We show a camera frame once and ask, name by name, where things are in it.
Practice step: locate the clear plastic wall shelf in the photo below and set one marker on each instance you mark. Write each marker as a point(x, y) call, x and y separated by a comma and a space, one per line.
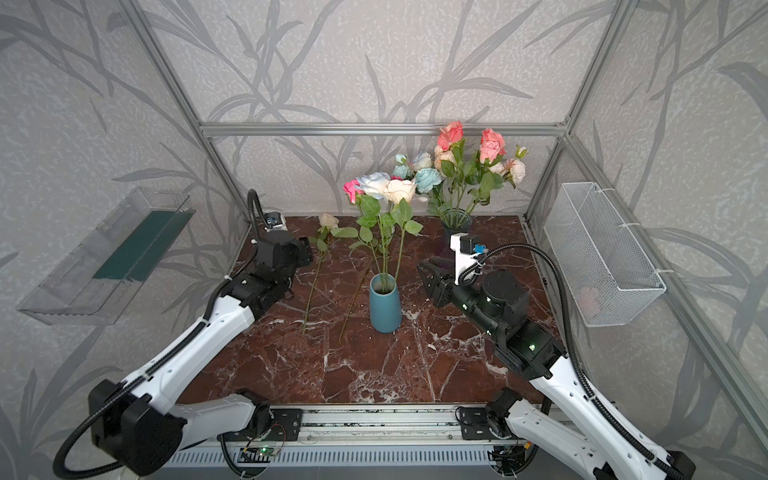
point(95, 283)

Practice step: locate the pale pink peony flower stem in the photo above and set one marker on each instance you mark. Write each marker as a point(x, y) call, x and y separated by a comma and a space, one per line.
point(512, 170)

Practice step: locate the blue white rose stem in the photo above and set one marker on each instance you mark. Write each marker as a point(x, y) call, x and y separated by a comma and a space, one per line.
point(422, 161)

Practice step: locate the purple blue glass vase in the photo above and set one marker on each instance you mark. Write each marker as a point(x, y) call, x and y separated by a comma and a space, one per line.
point(453, 221)

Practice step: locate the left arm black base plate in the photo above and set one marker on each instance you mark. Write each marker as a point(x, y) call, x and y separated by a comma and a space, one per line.
point(285, 425)

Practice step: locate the white wire mesh basket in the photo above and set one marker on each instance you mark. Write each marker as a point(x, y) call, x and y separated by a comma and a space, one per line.
point(609, 275)

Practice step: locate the cream white rose stem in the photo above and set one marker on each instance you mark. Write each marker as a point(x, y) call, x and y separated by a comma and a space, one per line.
point(401, 194)

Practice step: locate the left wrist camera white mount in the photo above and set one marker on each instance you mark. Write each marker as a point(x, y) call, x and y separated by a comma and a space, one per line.
point(274, 221)

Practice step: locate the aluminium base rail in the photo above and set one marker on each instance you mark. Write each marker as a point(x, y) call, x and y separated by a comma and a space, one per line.
point(323, 424)

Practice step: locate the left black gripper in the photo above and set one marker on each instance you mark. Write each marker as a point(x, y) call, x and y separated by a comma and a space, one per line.
point(302, 251)

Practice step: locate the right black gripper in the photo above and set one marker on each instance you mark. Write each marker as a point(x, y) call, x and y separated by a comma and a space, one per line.
point(441, 284)

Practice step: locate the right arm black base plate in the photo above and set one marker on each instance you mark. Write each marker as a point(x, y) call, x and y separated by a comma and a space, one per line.
point(473, 423)

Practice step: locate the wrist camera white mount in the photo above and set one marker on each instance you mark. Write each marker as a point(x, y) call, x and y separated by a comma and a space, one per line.
point(468, 251)
point(274, 221)

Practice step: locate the light blue white rose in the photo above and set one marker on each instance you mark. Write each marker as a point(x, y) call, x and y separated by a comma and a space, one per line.
point(375, 226)

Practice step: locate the peach cream rose stem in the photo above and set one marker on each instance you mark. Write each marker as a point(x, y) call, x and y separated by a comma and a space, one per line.
point(322, 241)

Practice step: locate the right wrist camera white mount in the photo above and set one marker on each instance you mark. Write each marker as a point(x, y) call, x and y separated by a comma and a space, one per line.
point(468, 251)

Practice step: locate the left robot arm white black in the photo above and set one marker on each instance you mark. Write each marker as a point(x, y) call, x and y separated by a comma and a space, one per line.
point(139, 424)

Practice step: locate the horizontal aluminium frame bar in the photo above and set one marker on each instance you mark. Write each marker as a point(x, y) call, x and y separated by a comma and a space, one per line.
point(221, 129)

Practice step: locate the teal ceramic cylinder vase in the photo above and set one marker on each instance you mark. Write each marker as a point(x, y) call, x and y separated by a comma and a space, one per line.
point(384, 303)

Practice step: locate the pink rose flower stem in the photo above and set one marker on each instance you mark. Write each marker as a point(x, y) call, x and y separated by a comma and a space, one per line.
point(486, 171)

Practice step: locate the dark pink rose stem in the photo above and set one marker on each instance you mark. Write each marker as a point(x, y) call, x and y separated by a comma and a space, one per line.
point(452, 137)

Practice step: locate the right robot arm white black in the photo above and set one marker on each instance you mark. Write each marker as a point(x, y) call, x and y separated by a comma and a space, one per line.
point(600, 443)

